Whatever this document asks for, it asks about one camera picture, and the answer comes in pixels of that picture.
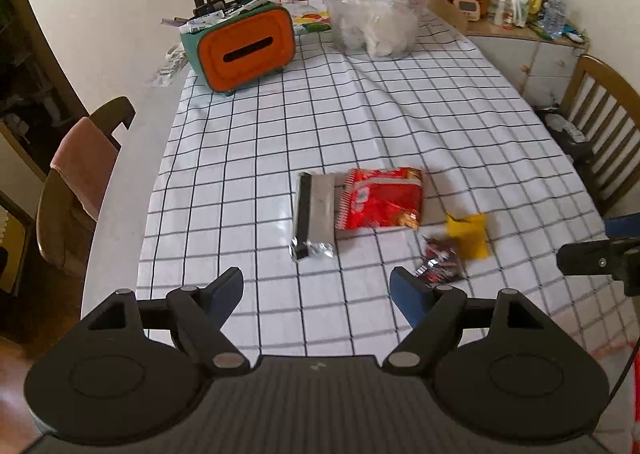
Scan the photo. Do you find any dark brown candy packet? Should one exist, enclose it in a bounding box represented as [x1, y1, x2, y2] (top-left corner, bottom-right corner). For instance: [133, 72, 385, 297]
[413, 237, 462, 285]

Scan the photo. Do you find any yellow snack packet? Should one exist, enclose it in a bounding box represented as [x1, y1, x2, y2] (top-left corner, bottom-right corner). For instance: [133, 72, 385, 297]
[446, 214, 489, 261]

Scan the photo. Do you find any black bag on chair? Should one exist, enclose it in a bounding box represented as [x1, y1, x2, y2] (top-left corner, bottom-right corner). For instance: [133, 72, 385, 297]
[534, 107, 593, 162]

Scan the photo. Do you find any wooden slatted chair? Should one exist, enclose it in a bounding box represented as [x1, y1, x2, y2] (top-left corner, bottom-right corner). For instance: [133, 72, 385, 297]
[560, 54, 639, 215]

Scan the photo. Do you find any red snack bag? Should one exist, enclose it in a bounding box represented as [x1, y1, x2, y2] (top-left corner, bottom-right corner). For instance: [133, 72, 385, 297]
[335, 167, 423, 230]

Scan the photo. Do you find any silver black snack packet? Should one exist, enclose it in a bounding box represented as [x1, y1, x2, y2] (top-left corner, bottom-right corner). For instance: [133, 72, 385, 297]
[290, 173, 335, 261]

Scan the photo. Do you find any chair with pink cushion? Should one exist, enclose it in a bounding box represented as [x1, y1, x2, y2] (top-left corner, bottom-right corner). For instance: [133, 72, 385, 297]
[36, 97, 136, 278]

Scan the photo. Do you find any black white checkered tablecloth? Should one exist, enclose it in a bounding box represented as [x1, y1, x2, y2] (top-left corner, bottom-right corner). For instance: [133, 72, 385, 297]
[136, 14, 639, 360]

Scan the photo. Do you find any white side cabinet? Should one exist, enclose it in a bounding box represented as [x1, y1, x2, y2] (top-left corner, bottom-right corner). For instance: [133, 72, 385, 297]
[422, 0, 591, 108]

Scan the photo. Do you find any clear water bottle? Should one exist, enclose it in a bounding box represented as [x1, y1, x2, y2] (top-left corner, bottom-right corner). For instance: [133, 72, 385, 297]
[540, 0, 566, 40]

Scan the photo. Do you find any white kitchen timer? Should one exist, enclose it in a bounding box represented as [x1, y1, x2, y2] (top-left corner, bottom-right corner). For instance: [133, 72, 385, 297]
[454, 0, 482, 22]

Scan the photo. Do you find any orange green tissue box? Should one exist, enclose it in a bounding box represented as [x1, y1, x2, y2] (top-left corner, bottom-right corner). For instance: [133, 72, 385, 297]
[180, 0, 296, 94]

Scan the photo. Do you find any colourful paper booklet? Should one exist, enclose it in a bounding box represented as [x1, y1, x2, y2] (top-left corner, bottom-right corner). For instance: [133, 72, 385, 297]
[280, 0, 331, 35]

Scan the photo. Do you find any black cable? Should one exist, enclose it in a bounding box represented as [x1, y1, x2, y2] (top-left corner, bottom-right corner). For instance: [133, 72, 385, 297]
[591, 335, 640, 437]

